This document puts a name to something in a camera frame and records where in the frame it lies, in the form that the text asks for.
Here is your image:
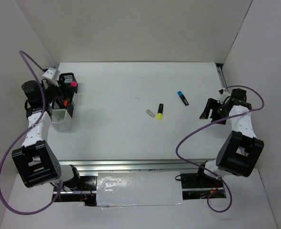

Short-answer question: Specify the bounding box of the white foil cover plate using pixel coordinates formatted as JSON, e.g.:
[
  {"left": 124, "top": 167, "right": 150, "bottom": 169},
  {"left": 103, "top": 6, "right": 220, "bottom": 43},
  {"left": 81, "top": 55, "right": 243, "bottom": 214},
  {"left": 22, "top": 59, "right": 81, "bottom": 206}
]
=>
[{"left": 96, "top": 171, "right": 183, "bottom": 207}]

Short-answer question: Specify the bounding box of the white eraser block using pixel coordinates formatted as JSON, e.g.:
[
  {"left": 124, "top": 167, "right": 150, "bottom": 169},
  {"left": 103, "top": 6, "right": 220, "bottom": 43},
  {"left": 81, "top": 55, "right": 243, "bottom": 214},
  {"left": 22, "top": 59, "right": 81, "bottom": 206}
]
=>
[{"left": 146, "top": 110, "right": 156, "bottom": 118}]

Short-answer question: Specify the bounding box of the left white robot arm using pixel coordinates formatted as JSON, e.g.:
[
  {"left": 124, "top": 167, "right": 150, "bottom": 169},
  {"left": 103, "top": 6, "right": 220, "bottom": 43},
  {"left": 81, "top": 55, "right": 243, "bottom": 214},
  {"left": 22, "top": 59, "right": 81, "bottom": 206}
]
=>
[{"left": 11, "top": 75, "right": 82, "bottom": 190}]

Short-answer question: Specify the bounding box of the pink cap black highlighter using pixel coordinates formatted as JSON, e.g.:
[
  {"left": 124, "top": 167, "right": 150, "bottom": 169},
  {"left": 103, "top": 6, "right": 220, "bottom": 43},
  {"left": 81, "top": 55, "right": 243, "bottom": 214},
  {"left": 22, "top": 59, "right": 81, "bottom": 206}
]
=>
[{"left": 71, "top": 82, "right": 78, "bottom": 87}]

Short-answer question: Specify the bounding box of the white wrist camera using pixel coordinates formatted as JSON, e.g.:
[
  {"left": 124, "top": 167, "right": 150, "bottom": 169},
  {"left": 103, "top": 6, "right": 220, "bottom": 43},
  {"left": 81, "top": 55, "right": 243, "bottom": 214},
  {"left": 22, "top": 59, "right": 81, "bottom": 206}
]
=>
[
  {"left": 42, "top": 67, "right": 60, "bottom": 81},
  {"left": 217, "top": 88, "right": 231, "bottom": 104}
]

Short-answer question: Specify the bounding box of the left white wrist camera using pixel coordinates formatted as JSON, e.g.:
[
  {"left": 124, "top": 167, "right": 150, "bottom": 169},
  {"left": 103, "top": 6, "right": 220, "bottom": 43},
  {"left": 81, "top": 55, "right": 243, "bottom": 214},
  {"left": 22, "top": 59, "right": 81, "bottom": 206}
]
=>
[{"left": 42, "top": 67, "right": 60, "bottom": 81}]

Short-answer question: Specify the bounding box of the black mesh container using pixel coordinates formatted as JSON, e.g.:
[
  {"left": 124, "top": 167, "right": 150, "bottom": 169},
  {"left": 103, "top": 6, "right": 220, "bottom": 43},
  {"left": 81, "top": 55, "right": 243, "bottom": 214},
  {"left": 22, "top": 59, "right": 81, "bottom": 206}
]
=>
[
  {"left": 51, "top": 99, "right": 74, "bottom": 120},
  {"left": 59, "top": 73, "right": 78, "bottom": 94}
]

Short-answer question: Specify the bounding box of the near white mesh container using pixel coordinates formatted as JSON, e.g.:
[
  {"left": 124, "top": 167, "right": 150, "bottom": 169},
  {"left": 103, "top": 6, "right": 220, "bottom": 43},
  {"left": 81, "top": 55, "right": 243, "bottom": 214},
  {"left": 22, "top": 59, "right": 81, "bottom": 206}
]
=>
[{"left": 51, "top": 109, "right": 72, "bottom": 132}]

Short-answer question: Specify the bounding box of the blue cap black highlighter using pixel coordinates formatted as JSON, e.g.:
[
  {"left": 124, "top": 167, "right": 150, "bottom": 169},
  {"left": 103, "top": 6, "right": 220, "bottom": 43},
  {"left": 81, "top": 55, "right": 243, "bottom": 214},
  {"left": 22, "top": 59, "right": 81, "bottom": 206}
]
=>
[{"left": 177, "top": 91, "right": 189, "bottom": 106}]

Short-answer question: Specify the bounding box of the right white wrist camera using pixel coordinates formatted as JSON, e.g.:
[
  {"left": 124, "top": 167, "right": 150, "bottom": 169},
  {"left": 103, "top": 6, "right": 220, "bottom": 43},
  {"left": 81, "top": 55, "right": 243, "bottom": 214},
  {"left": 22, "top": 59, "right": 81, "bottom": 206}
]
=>
[{"left": 217, "top": 88, "right": 231, "bottom": 104}]

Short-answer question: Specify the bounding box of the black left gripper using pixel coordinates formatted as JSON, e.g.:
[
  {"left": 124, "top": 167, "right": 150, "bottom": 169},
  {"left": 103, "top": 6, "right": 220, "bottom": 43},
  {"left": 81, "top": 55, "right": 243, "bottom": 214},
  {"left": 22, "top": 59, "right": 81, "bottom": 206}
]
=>
[{"left": 41, "top": 79, "right": 77, "bottom": 104}]

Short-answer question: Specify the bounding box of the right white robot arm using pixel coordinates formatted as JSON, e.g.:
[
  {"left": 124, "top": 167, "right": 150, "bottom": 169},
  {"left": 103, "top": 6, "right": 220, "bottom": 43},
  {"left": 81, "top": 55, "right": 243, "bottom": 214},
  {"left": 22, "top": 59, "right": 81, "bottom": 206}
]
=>
[{"left": 196, "top": 88, "right": 264, "bottom": 187}]

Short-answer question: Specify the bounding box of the near black mesh container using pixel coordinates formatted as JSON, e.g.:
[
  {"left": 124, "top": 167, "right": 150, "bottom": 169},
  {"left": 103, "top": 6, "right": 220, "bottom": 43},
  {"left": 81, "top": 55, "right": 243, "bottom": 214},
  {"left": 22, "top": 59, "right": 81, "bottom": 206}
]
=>
[{"left": 51, "top": 99, "right": 74, "bottom": 120}]

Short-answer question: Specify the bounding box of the yellow cap black highlighter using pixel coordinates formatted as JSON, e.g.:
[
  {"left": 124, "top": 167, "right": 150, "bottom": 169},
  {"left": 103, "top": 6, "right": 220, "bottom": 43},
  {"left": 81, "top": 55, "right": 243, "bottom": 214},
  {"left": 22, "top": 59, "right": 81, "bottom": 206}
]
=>
[{"left": 157, "top": 104, "right": 164, "bottom": 120}]

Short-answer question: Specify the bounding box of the far black mesh container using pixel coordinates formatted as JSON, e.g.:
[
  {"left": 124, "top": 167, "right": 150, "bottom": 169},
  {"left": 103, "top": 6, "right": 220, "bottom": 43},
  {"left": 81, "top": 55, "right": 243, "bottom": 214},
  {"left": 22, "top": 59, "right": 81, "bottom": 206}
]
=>
[{"left": 59, "top": 73, "right": 78, "bottom": 94}]

